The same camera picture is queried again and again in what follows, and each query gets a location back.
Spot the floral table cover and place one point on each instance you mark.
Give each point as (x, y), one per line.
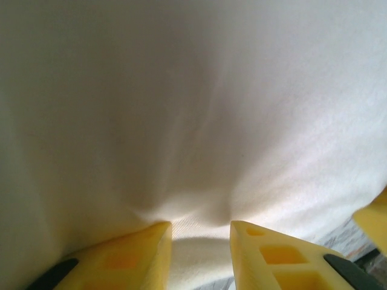
(341, 241)

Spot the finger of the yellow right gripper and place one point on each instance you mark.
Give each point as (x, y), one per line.
(375, 220)

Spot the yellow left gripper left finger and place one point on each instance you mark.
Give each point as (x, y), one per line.
(133, 259)

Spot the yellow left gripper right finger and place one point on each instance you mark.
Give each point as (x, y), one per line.
(272, 262)

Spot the white t-shirt with robot print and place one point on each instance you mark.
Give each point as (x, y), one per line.
(181, 121)

